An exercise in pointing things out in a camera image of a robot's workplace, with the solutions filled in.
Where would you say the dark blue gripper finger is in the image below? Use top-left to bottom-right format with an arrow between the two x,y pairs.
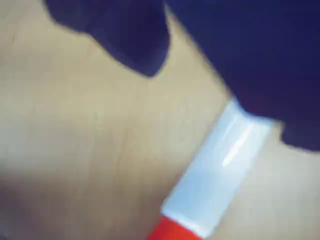
166,0 -> 320,152
42,0 -> 172,78

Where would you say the red and white pen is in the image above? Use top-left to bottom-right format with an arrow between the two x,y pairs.
146,96 -> 273,240

